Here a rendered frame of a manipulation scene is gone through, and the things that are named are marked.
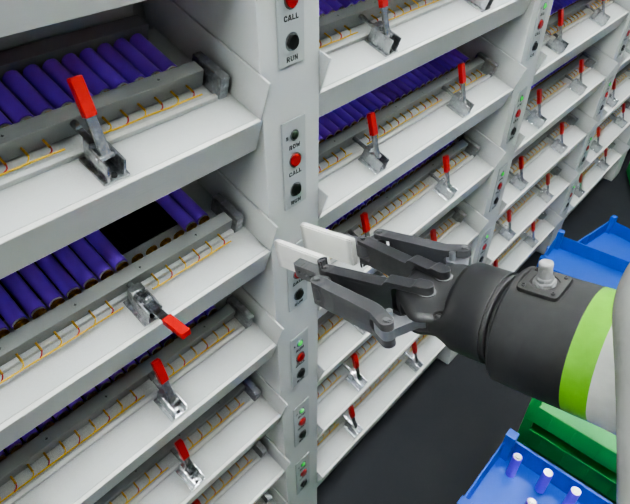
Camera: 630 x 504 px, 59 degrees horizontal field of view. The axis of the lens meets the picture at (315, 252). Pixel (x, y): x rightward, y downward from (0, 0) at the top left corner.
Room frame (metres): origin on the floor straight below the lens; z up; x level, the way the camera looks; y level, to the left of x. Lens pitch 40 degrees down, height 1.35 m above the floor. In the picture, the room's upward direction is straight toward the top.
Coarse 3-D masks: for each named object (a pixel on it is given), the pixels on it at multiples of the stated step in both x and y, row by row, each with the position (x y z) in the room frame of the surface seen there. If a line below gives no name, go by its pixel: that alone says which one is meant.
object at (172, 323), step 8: (144, 304) 0.44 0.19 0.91; (152, 304) 0.44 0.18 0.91; (152, 312) 0.43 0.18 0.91; (160, 312) 0.43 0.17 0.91; (168, 320) 0.41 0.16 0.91; (176, 320) 0.41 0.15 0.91; (168, 328) 0.41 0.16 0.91; (176, 328) 0.40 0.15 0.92; (184, 328) 0.40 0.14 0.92; (184, 336) 0.39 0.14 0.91
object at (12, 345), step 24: (216, 216) 0.58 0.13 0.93; (192, 240) 0.54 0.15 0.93; (144, 264) 0.49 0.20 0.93; (168, 264) 0.51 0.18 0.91; (192, 264) 0.51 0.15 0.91; (96, 288) 0.45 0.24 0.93; (120, 288) 0.46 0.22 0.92; (48, 312) 0.41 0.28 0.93; (72, 312) 0.41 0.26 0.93; (24, 336) 0.38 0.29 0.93; (48, 336) 0.39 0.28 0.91; (0, 360) 0.35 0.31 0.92
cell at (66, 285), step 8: (48, 256) 0.48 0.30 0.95; (40, 264) 0.47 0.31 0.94; (48, 264) 0.47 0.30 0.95; (56, 264) 0.47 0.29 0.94; (48, 272) 0.46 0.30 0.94; (56, 272) 0.46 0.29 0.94; (64, 272) 0.46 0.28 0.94; (56, 280) 0.45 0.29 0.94; (64, 280) 0.45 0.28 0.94; (72, 280) 0.46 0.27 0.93; (64, 288) 0.44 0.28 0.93; (72, 288) 0.45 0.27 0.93
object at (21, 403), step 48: (192, 192) 0.64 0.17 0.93; (240, 192) 0.60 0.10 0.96; (240, 240) 0.57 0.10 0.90; (192, 288) 0.49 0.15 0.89; (96, 336) 0.41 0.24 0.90; (144, 336) 0.42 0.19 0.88; (0, 384) 0.34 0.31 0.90; (48, 384) 0.35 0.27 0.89; (96, 384) 0.38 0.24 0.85; (0, 432) 0.30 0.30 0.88
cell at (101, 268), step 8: (80, 240) 0.51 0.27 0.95; (72, 248) 0.50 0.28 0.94; (80, 248) 0.50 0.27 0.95; (88, 248) 0.50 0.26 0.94; (80, 256) 0.49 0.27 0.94; (88, 256) 0.49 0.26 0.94; (96, 256) 0.49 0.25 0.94; (88, 264) 0.48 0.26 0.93; (96, 264) 0.48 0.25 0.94; (104, 264) 0.48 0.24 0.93; (96, 272) 0.47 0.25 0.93; (104, 272) 0.48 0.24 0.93
